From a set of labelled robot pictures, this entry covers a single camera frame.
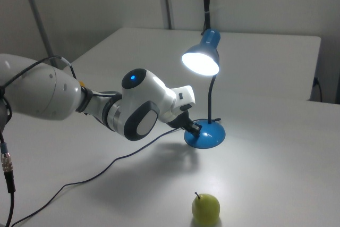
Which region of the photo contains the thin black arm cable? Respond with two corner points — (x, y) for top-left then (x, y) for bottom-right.
(0, 55), (123, 116)

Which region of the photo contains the yellow-green toy pear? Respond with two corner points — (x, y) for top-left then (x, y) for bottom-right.
(191, 191), (221, 225)

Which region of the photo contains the white side table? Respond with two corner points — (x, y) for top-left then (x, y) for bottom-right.
(71, 27), (322, 103)

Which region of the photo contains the thick cable with metal connector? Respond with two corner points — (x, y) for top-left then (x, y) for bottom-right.
(0, 120), (17, 227)

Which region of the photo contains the black lamp power cord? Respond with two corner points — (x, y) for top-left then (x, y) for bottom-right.
(10, 116), (223, 227)

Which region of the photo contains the blue gooseneck desk lamp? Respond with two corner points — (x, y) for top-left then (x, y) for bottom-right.
(181, 28), (226, 149)

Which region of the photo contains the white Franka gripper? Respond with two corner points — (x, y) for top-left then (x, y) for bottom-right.
(166, 85), (203, 136)

